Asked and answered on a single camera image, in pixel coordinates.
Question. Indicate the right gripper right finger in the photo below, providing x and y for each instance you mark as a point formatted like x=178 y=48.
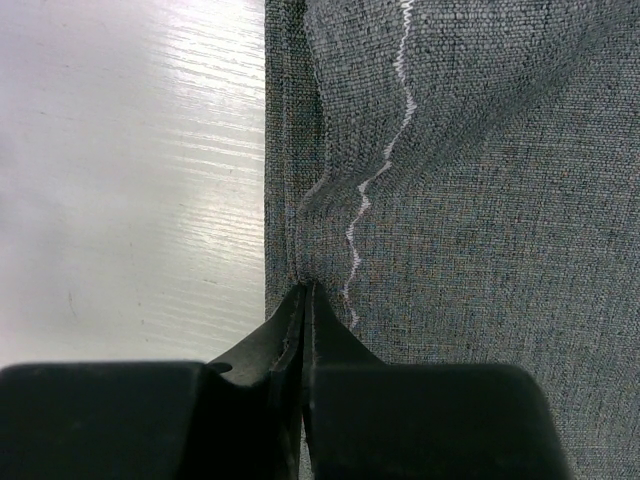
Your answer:
x=337 y=371

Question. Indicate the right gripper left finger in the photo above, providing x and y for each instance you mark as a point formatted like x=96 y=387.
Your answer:
x=258 y=395

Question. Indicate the grey cloth napkin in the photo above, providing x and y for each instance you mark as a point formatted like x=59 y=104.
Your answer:
x=463 y=179

